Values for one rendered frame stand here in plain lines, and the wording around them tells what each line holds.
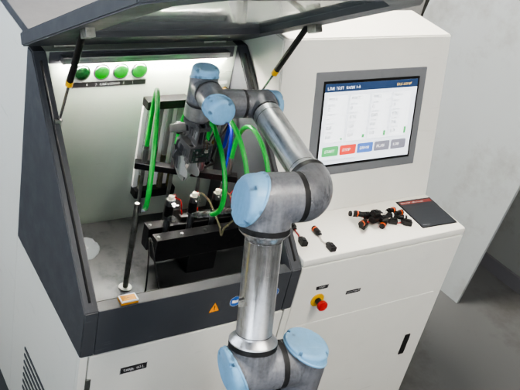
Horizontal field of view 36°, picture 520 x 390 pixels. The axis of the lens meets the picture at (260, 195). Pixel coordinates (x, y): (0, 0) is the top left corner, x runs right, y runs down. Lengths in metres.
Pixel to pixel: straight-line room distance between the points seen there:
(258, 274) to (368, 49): 1.09
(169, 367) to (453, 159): 2.20
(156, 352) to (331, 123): 0.91
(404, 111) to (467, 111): 1.35
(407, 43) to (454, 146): 1.50
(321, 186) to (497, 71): 2.38
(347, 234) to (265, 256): 0.90
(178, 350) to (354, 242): 0.66
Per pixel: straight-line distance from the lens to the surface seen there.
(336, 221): 2.68
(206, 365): 2.54
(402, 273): 2.81
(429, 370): 3.78
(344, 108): 2.62
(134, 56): 2.39
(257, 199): 1.69
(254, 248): 1.76
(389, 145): 2.80
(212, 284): 2.32
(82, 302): 2.17
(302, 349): 1.92
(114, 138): 2.54
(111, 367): 2.35
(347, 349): 2.91
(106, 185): 2.63
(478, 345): 4.04
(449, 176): 4.19
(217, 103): 1.99
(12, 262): 2.79
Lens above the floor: 2.39
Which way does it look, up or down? 31 degrees down
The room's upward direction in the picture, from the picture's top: 14 degrees clockwise
